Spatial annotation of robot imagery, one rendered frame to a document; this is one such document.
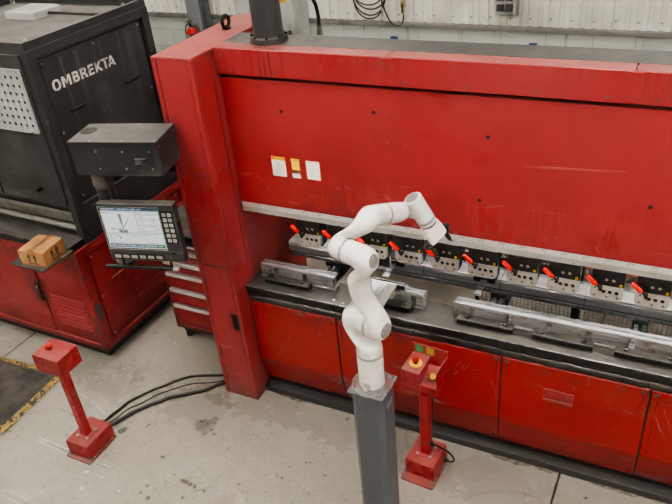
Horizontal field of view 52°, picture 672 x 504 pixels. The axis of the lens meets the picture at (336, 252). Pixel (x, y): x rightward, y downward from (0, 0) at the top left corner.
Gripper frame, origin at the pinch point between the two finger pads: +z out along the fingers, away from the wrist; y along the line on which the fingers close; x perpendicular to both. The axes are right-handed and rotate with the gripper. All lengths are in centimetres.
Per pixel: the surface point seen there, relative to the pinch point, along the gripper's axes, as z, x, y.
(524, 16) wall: 117, -288, -330
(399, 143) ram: -34, -37, -26
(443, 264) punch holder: 33.0, -28.3, -6.9
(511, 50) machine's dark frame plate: -50, 2, -77
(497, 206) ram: 8.0, 0.1, -34.8
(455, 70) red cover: -59, -6, -52
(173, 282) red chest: 27, -220, 95
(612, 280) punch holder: 55, 42, -45
